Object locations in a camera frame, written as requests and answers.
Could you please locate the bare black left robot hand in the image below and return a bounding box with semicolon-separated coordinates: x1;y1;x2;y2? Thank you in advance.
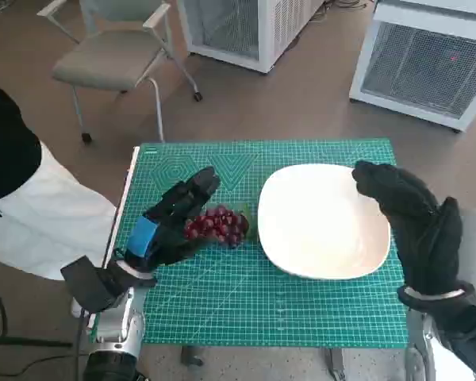
113;166;222;275

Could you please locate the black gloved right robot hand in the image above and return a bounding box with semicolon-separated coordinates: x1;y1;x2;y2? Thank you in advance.
351;160;464;295

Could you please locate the red toy grape bunch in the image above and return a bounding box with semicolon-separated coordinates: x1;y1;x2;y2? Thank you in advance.
183;202;259;250

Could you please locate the white square plate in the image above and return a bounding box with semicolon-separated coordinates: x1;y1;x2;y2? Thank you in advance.
257;163;392;281

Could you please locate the green cutting mat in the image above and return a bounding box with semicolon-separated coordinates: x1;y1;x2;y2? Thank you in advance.
110;137;409;350

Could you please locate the white mesh cabinet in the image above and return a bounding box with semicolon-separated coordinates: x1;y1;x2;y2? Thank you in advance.
177;0;322;75
348;3;476;134

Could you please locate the black floor stand bar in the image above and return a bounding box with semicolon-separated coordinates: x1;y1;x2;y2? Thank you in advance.
0;334;73;349

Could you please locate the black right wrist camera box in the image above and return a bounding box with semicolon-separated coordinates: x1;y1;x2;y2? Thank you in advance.
436;305;476;378

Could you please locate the grey table leg bracket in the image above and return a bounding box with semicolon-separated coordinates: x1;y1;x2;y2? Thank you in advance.
181;344;205;368
323;348;347;380

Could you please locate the grey chair with white frame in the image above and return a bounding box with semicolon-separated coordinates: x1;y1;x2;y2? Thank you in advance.
37;0;204;144

